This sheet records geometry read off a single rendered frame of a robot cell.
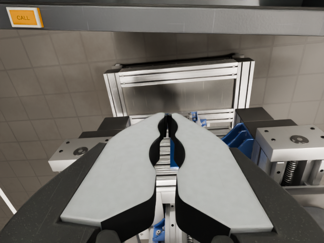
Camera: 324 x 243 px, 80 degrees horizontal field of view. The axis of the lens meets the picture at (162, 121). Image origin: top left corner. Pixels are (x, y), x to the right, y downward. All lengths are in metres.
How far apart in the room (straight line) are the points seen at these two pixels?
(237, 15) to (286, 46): 1.15
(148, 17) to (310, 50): 1.34
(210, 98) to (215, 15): 0.89
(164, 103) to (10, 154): 1.53
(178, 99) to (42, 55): 0.96
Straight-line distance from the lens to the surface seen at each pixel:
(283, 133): 0.53
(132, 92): 1.22
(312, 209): 0.55
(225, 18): 0.39
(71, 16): 0.41
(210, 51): 1.37
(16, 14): 0.45
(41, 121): 1.84
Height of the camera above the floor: 1.33
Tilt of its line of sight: 61 degrees down
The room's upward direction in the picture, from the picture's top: 175 degrees counter-clockwise
